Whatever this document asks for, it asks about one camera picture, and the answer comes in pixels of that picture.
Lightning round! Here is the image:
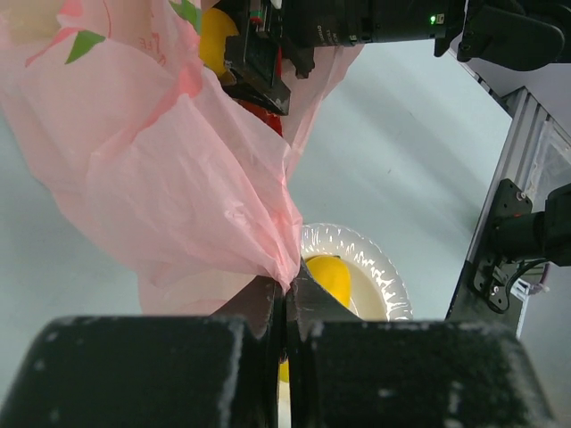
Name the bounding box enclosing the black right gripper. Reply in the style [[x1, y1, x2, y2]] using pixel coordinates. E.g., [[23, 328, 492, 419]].
[[220, 0, 464, 116]]

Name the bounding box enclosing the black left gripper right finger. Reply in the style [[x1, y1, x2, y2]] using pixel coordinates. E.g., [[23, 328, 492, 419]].
[[285, 267, 558, 427]]

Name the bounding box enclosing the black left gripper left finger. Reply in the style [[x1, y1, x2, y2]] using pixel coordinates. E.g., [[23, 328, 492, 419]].
[[1, 277, 284, 427]]

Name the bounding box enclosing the fake watermelon slice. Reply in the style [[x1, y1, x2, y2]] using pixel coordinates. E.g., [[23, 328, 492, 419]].
[[237, 39, 283, 136]]

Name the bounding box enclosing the pink plastic bag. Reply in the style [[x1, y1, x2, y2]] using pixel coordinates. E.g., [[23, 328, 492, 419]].
[[1, 1, 360, 314]]

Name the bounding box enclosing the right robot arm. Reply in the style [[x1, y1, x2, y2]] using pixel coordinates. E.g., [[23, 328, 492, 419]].
[[216, 0, 570, 116]]

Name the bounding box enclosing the yellow fake fruit in bag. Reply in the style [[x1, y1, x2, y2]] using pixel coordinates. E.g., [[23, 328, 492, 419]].
[[199, 8, 239, 78]]

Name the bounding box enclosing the white paper plate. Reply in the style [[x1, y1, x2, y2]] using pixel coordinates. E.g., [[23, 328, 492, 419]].
[[276, 221, 414, 428]]

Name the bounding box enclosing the aluminium frame rail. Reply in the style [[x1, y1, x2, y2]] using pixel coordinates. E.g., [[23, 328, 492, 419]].
[[446, 87, 570, 335]]

